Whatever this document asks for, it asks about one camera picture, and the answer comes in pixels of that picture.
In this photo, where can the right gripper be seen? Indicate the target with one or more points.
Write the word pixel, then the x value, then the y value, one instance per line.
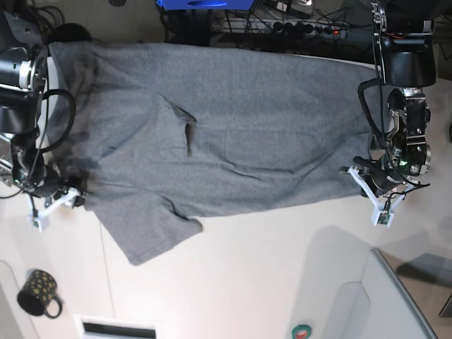
pixel 46 181

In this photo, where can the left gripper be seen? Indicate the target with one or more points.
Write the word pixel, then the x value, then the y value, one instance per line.
pixel 378 175

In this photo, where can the grey t-shirt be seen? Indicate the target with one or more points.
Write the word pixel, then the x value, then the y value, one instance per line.
pixel 167 134

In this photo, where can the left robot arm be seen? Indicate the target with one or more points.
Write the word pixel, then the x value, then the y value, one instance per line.
pixel 404 60

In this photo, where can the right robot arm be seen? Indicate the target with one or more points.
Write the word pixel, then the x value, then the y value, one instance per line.
pixel 24 76

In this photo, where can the black mug with yellow dots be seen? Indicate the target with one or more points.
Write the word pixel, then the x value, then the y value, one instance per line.
pixel 38 292

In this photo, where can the white slotted panel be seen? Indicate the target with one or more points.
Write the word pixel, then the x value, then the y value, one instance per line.
pixel 108 327

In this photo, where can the black power strip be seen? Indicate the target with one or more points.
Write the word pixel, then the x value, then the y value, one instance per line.
pixel 302 29

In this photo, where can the blue box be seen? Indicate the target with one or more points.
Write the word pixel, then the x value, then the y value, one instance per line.
pixel 205 4

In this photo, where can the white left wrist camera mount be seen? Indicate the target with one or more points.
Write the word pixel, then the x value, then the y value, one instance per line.
pixel 384 208

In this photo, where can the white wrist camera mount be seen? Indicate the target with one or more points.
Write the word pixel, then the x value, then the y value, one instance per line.
pixel 384 208
pixel 39 219

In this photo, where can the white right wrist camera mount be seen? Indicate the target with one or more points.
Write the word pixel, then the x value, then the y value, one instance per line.
pixel 39 219

